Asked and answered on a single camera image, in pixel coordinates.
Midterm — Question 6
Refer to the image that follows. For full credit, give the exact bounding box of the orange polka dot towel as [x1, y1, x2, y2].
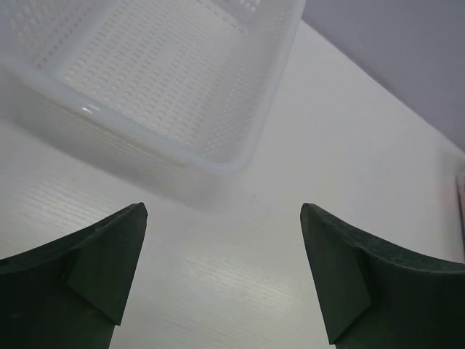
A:
[455, 171, 464, 262]

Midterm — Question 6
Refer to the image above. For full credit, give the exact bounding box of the white perforated left basket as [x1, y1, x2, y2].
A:
[1, 1, 305, 187]

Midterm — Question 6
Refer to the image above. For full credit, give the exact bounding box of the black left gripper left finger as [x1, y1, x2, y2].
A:
[1, 203, 147, 348]

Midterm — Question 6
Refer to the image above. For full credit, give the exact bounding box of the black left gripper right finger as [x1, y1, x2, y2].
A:
[300, 204, 464, 348]

